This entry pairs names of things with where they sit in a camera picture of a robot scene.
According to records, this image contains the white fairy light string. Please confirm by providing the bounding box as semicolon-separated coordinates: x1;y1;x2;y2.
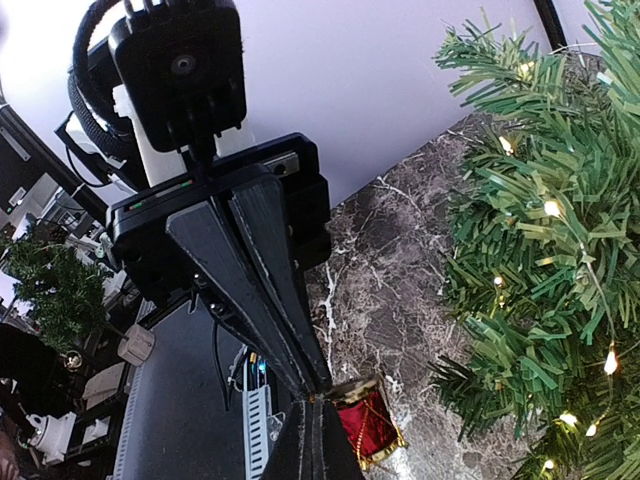
490;60;626;471

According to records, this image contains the small green christmas tree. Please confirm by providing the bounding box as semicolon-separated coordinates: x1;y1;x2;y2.
433;1;639;479

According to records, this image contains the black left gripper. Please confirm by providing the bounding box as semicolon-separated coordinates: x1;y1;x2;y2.
108;133;332;396

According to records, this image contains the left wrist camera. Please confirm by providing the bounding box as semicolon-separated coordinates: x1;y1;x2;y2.
67;1;247;191

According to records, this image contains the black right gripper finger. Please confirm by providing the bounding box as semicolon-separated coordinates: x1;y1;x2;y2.
261;398;364;480

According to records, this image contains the red gold drum ornament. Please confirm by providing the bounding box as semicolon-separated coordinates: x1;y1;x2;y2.
328;373;408;471

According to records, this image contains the white perforated cable tray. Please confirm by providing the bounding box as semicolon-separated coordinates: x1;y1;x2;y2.
241;348;272;480

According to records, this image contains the background decorated christmas tree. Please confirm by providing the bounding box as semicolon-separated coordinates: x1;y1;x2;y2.
1;233;112;354

